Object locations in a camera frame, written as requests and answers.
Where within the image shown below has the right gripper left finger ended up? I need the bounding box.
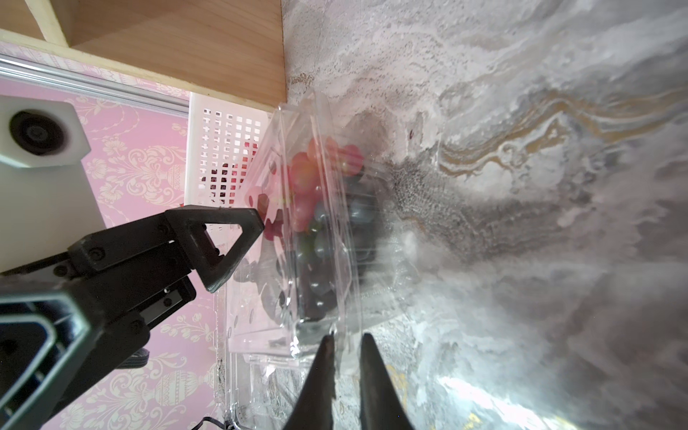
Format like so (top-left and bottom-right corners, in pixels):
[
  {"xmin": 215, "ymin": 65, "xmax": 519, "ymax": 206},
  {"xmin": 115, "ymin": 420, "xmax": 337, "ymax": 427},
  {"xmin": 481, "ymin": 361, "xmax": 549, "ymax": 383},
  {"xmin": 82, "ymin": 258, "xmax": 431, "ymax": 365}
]
[{"xmin": 283, "ymin": 334, "xmax": 335, "ymax": 430}]

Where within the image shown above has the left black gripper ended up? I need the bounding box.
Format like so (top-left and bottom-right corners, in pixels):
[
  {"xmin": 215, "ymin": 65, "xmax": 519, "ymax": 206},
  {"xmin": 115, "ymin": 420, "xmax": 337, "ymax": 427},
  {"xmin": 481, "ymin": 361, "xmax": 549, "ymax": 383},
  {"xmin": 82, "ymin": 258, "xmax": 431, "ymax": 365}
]
[{"xmin": 1, "ymin": 258, "xmax": 196, "ymax": 429}]

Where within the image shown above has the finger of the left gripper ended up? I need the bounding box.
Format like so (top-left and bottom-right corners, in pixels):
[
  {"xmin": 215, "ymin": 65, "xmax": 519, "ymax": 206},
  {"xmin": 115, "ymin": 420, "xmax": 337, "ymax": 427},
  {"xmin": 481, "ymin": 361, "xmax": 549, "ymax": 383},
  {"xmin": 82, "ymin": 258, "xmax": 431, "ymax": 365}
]
[{"xmin": 67, "ymin": 205, "xmax": 264, "ymax": 293}]

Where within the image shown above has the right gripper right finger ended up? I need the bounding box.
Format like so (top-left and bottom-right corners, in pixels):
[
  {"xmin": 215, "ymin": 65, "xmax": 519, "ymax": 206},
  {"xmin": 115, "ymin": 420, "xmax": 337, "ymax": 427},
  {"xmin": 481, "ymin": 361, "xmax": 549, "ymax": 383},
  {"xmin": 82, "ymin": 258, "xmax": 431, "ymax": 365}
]
[{"xmin": 359, "ymin": 333, "xmax": 413, "ymax": 430}]

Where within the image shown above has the black grape bunch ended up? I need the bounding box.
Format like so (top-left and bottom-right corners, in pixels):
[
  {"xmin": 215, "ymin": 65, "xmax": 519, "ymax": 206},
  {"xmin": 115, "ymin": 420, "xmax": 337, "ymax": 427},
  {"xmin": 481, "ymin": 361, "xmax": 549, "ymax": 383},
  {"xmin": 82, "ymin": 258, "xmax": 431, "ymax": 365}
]
[{"xmin": 286, "ymin": 183, "xmax": 381, "ymax": 322}]

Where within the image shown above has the clear plastic container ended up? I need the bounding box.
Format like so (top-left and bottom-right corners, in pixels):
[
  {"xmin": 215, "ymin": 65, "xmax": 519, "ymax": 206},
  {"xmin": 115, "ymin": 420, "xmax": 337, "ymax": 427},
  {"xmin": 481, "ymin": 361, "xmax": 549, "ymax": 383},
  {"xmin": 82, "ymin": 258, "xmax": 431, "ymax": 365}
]
[{"xmin": 215, "ymin": 91, "xmax": 413, "ymax": 429}]

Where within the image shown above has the light red grape bunch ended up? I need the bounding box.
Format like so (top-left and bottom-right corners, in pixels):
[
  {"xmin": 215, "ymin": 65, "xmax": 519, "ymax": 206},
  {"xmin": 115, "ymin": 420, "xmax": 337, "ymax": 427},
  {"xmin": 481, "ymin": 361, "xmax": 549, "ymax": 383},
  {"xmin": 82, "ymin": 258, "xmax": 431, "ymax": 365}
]
[{"xmin": 247, "ymin": 137, "xmax": 364, "ymax": 242}]

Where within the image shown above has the white plastic basket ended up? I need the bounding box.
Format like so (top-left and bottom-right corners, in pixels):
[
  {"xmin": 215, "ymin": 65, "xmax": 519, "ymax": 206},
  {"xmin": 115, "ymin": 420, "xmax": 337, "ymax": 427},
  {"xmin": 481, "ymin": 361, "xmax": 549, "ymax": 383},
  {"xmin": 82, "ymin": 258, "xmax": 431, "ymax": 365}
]
[{"xmin": 184, "ymin": 93, "xmax": 271, "ymax": 207}]

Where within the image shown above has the wooden two-tier shelf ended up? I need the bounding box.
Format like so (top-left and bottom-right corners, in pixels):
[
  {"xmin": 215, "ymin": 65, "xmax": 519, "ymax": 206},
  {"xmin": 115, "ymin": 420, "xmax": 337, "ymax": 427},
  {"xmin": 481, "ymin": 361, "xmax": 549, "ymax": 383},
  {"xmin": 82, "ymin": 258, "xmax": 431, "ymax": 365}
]
[{"xmin": 1, "ymin": 0, "xmax": 287, "ymax": 110}]

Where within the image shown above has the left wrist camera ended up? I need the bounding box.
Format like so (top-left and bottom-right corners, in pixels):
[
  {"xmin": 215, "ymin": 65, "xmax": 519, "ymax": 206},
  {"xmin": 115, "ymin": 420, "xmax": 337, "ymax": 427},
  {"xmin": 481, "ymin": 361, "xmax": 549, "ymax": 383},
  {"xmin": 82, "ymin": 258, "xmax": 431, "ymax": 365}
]
[{"xmin": 1, "ymin": 96, "xmax": 105, "ymax": 271}]

